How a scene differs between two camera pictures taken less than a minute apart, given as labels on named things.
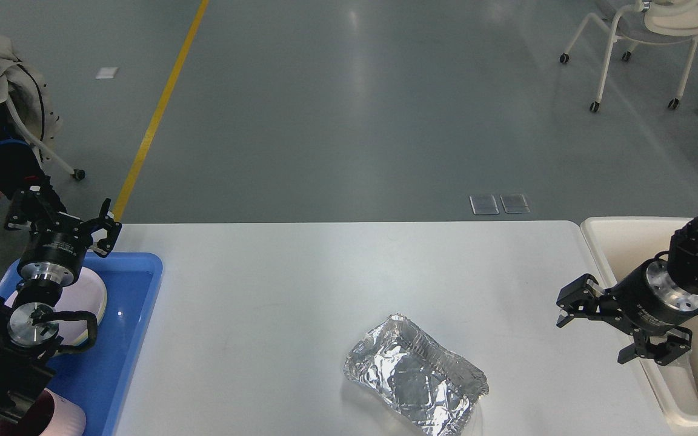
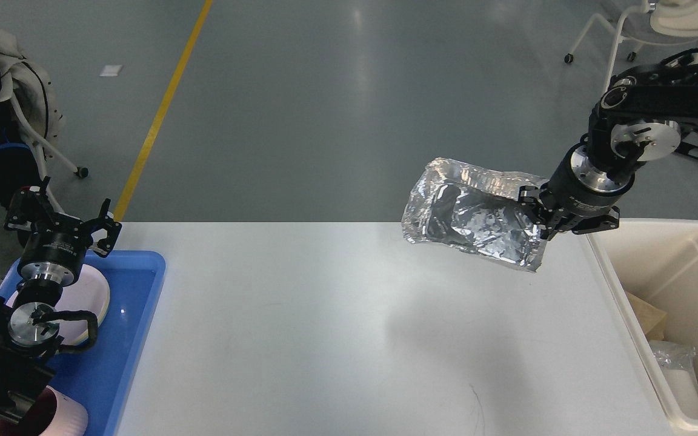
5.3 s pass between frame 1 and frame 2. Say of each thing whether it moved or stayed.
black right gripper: moved
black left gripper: stayed
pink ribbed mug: stayed
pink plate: stayed
